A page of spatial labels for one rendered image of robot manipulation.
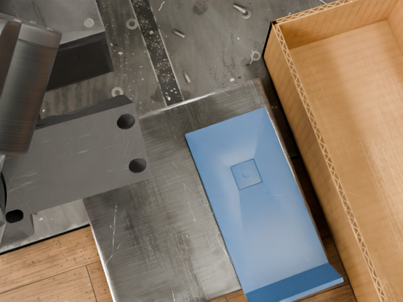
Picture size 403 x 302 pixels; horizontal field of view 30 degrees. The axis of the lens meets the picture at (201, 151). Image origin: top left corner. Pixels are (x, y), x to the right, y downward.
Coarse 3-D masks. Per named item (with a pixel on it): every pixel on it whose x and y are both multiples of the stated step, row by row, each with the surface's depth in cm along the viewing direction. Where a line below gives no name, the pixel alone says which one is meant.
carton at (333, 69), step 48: (384, 0) 61; (288, 48) 65; (336, 48) 65; (384, 48) 65; (288, 96) 61; (336, 96) 64; (384, 96) 64; (336, 144) 63; (384, 144) 63; (336, 192) 56; (384, 192) 62; (336, 240) 60; (384, 240) 61; (384, 288) 60
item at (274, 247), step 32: (224, 128) 61; (256, 128) 61; (224, 160) 60; (256, 160) 60; (224, 192) 60; (256, 192) 60; (288, 192) 60; (224, 224) 59; (256, 224) 59; (288, 224) 59; (256, 256) 58; (288, 256) 59; (320, 256) 59; (256, 288) 58; (288, 288) 56; (320, 288) 56
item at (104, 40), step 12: (72, 48) 57; (84, 48) 58; (96, 48) 59; (108, 48) 60; (60, 60) 59; (72, 60) 60; (84, 60) 60; (96, 60) 61; (108, 60) 62; (60, 72) 61; (72, 72) 62; (84, 72) 63; (96, 72) 63; (108, 72) 64; (48, 84) 63; (60, 84) 63
